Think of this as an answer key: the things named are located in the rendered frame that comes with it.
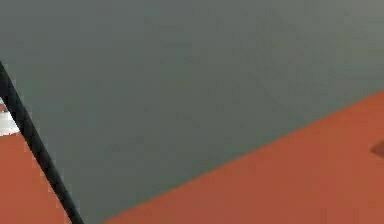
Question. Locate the black door frame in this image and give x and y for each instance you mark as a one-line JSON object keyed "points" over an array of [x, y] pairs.
{"points": [[31, 135]]}

